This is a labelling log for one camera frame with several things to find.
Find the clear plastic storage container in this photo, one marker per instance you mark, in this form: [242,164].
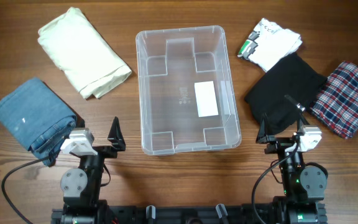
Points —
[169,63]

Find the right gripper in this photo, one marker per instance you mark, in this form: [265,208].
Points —
[282,143]

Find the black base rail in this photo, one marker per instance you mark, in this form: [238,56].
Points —
[243,214]

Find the blue jeans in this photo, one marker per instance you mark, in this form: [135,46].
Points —
[38,119]

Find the cream cloth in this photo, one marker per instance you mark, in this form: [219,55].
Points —
[77,49]

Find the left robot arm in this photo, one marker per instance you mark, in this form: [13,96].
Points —
[81,186]

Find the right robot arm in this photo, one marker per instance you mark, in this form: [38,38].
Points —
[303,183]

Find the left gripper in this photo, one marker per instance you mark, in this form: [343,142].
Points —
[115,137]

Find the white printed t-shirt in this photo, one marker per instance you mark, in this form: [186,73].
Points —
[268,43]

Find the red navy plaid shirt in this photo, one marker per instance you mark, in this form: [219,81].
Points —
[336,105]

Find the black garment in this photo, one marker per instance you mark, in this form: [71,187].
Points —
[291,76]

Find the white label sticker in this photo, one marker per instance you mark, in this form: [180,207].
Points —
[206,99]

